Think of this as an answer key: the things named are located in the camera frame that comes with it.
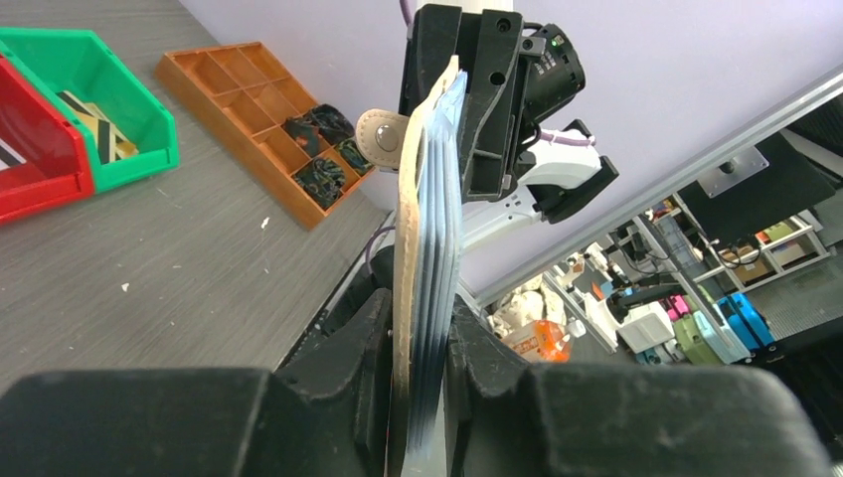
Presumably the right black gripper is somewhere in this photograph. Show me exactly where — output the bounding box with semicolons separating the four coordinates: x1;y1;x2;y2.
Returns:
398;3;586;203

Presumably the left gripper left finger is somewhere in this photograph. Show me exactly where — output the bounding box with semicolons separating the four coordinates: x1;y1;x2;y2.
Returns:
1;289;392;476

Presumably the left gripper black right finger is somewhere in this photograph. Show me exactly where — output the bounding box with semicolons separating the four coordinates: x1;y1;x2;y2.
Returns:
444;301;832;476

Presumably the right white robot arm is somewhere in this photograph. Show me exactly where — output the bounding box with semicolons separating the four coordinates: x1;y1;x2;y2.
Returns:
399;1;618;249

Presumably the white striped card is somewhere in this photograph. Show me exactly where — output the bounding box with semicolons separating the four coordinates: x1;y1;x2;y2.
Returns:
0;141;27;171

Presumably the orange drink bottle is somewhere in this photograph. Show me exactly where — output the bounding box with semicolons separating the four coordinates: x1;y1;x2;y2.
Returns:
502;320;587;363

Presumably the orange compartment tray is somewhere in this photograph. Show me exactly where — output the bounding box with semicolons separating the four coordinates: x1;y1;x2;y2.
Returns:
154;42;372;230

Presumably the red plastic bin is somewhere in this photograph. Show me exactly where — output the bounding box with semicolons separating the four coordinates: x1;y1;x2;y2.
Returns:
1;58;94;225

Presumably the green plastic bin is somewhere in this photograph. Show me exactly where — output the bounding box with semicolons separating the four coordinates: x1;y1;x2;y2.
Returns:
1;27;180;193

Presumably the black yellow cable bundle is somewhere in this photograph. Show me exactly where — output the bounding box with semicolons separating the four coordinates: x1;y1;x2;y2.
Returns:
332;136;376;178

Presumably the black cable bundle right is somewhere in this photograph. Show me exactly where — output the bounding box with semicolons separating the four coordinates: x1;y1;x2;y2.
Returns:
309;103;357;147

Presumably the black blue cable bundle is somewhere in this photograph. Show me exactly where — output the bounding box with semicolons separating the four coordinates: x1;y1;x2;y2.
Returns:
291;156;348;211

